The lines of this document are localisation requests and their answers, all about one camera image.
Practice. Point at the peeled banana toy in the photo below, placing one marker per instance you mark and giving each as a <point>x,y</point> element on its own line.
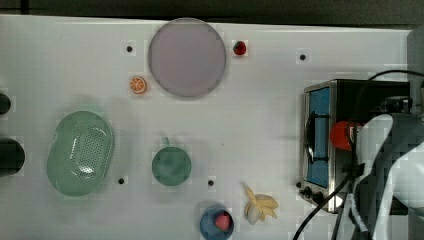
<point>259,206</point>

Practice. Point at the red ketchup bottle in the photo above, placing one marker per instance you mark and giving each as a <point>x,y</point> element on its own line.
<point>341,134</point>

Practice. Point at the blue small bowl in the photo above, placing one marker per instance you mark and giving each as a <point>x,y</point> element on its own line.
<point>207,223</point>

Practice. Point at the red strawberry toy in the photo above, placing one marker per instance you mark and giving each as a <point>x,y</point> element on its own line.
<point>239,48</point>

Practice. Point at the black pot small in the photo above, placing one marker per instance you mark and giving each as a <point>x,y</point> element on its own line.
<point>5,104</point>

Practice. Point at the black toaster oven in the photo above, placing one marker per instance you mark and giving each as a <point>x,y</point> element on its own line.
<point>324,105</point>

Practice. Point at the lilac round plate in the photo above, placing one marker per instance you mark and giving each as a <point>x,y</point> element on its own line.
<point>187,57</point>

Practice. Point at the black pot large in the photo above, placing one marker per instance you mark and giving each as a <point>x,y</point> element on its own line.
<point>12,157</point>

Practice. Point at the orange slice toy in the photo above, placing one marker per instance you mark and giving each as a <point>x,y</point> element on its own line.
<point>138,85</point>

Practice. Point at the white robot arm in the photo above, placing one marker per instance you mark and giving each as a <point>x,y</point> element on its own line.
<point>390,151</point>

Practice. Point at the green perforated colander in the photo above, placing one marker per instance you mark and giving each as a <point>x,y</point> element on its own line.
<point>80,153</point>

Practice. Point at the red strawberry in bowl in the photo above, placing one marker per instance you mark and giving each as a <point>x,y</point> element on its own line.
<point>223,222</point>

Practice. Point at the green mug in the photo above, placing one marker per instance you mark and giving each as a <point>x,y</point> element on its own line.
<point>171,165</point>

